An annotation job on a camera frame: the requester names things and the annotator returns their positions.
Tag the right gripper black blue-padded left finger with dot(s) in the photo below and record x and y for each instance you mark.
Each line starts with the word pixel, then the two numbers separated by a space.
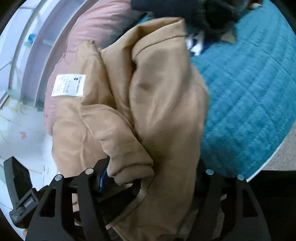
pixel 79 207

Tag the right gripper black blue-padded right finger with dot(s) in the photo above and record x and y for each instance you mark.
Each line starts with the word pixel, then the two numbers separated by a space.
pixel 243 216

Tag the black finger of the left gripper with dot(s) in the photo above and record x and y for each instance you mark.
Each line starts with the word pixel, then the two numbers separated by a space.
pixel 18 179

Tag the tan jacket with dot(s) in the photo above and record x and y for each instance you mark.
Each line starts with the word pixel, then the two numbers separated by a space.
pixel 144 105

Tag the dark navy garment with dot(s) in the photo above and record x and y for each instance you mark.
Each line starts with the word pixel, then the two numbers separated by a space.
pixel 213 16

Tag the person's left hand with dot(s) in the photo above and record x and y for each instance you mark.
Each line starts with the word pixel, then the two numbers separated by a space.
pixel 25 232

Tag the teal quilted bed mat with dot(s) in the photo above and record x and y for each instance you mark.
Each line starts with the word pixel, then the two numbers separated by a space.
pixel 252 91

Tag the blue box on shelf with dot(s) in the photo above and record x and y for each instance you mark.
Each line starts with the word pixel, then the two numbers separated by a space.
pixel 31 38

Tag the lavender wall shelf unit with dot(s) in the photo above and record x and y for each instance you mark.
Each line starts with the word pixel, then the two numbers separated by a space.
pixel 26 67

